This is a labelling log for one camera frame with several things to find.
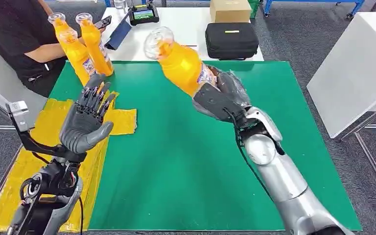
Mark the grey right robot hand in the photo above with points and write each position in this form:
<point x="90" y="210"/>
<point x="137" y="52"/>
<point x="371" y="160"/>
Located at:
<point x="233" y="87"/>

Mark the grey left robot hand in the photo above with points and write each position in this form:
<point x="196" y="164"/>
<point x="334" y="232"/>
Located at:
<point x="81" y="129"/>

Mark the orange drink bottle blue label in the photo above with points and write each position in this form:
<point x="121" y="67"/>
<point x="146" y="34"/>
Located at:
<point x="92" y="39"/>

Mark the black smartphone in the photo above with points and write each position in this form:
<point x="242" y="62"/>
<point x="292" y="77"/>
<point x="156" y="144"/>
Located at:
<point x="103" y="22"/>

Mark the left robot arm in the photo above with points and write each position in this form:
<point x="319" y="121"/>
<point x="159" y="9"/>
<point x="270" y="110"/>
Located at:
<point x="55" y="181"/>

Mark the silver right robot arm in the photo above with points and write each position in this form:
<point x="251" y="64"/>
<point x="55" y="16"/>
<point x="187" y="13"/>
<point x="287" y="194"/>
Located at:
<point x="282" y="181"/>

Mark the yellow plastic sheet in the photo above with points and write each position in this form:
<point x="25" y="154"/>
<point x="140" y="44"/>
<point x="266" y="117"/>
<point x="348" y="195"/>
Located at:
<point x="123" y="120"/>

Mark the black zip case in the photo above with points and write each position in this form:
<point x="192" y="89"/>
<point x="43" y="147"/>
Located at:
<point x="231" y="42"/>

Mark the cardboard box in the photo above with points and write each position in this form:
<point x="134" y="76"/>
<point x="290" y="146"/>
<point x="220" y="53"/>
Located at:
<point x="230" y="11"/>

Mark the green crate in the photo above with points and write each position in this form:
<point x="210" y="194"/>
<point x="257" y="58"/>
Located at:
<point x="254" y="8"/>

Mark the green table mat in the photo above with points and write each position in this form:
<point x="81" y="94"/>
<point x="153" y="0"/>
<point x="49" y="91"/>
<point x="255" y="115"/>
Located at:
<point x="175" y="146"/>

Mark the black controller with screen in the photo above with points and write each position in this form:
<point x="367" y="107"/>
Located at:
<point x="143" y="14"/>

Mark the person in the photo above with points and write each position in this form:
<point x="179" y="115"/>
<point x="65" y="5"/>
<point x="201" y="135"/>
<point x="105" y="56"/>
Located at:
<point x="9" y="29"/>

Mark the clear drinking glass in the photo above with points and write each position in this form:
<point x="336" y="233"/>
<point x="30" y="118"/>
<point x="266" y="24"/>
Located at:
<point x="121" y="4"/>

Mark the black right wrist camera bracket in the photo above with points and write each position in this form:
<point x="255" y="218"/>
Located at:
<point x="214" y="100"/>

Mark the blue metal cart frame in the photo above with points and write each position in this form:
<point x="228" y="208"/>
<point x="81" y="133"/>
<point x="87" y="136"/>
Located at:
<point x="358" y="4"/>

